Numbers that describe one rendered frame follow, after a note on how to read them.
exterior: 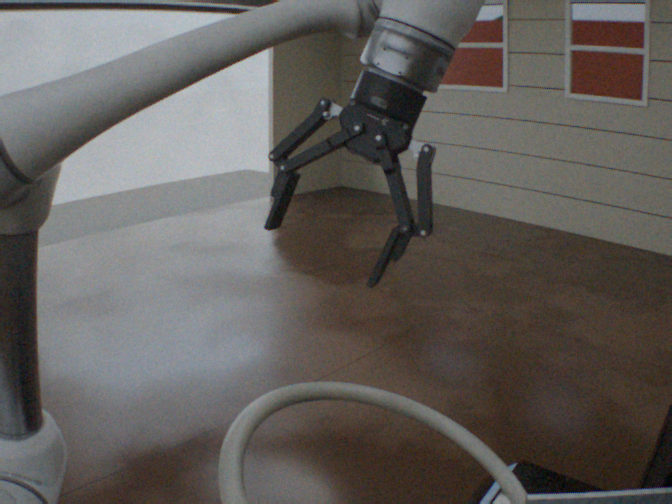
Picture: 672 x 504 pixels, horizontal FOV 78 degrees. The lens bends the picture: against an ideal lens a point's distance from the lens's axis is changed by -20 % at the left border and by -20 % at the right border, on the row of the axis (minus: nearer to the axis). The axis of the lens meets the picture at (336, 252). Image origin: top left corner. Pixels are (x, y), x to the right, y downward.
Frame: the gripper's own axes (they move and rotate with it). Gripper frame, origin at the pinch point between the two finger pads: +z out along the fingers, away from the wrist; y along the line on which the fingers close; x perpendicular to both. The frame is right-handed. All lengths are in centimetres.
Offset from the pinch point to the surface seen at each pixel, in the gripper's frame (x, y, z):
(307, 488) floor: 119, 4, 152
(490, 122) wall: 708, -47, -43
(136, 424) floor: 122, -97, 192
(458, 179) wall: 739, -58, 61
